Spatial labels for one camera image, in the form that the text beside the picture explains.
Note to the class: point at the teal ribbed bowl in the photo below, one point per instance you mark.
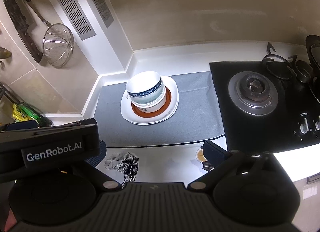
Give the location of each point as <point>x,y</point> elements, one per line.
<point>148,96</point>

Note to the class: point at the blue patterned white bowl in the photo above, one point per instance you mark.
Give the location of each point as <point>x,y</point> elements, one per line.
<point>143,84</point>

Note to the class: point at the white printed paper mat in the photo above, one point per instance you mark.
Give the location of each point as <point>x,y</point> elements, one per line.
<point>164,164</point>

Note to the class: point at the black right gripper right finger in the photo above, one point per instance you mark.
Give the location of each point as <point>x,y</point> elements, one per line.
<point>214,155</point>

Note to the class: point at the plain white bowl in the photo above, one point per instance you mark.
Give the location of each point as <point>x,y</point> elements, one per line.
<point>154,105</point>

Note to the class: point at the metal mesh strainer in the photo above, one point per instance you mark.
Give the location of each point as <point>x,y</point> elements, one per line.
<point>58,40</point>

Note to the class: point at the brown round plate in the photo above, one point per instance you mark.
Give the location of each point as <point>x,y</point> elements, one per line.
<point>158,112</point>

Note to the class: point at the metal ventilation grille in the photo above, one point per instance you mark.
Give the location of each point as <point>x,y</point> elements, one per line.
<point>77,17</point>

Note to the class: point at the white floral square plate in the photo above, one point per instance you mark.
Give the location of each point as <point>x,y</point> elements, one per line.
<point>128,114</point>

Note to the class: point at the black pan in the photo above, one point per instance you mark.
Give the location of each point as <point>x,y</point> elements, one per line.
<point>312,47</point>

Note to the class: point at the grey counter mat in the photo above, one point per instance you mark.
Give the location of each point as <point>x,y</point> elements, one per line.
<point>191,114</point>

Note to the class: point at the kitchen cleaver knife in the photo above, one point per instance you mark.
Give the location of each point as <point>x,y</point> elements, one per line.
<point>20,23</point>

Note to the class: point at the black gas stove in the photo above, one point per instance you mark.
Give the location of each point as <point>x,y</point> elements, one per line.
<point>261,111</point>

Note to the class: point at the green yellow package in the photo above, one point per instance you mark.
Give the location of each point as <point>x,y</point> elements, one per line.
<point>24,113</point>

